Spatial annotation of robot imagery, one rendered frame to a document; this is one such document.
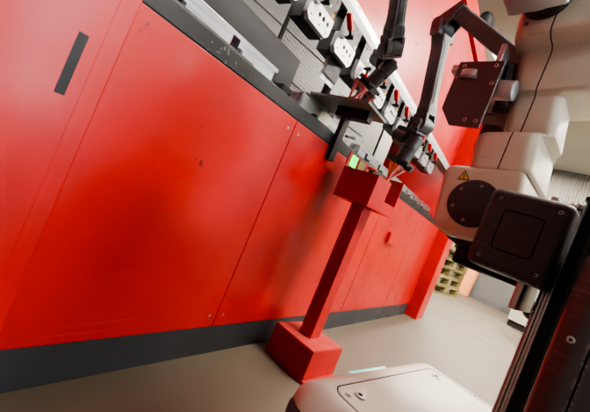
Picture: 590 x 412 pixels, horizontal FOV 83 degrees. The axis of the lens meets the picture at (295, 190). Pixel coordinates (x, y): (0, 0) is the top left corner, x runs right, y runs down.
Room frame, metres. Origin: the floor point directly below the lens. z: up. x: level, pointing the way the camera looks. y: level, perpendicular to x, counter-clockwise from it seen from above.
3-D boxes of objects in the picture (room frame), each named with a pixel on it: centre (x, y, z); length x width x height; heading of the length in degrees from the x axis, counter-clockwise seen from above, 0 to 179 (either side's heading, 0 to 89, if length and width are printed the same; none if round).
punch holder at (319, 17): (1.21, 0.18, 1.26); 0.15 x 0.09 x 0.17; 144
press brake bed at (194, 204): (1.89, -0.37, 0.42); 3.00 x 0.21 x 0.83; 144
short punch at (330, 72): (1.39, 0.05, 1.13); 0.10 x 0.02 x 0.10; 144
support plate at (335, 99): (1.30, -0.07, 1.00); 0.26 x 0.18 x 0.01; 54
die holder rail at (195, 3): (0.95, 0.38, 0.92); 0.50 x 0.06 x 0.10; 144
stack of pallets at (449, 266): (6.29, -2.86, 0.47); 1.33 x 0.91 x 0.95; 134
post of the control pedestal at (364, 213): (1.32, -0.27, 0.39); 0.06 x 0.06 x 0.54; 47
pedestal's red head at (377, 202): (1.32, -0.27, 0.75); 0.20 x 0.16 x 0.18; 137
